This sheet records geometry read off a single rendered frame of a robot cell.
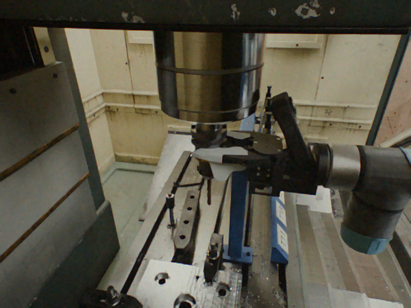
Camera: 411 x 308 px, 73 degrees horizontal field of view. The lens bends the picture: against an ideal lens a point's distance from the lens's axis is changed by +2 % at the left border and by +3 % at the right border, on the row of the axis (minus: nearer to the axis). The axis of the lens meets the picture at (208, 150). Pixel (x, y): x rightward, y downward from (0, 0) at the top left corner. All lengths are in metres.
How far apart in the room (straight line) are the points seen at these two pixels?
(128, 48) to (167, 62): 1.23
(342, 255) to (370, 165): 0.74
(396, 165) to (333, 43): 1.04
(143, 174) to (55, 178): 1.01
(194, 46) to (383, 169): 0.32
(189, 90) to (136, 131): 1.40
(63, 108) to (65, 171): 0.17
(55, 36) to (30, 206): 0.44
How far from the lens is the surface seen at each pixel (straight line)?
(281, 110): 0.42
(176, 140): 1.62
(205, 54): 0.34
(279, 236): 0.87
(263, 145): 0.46
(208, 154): 0.44
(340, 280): 1.08
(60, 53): 0.90
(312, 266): 1.07
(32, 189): 0.78
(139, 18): 0.31
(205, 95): 0.36
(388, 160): 0.48
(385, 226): 0.54
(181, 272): 0.72
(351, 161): 0.46
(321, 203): 1.43
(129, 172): 1.83
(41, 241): 0.86
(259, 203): 1.05
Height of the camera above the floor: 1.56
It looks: 29 degrees down
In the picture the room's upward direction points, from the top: straight up
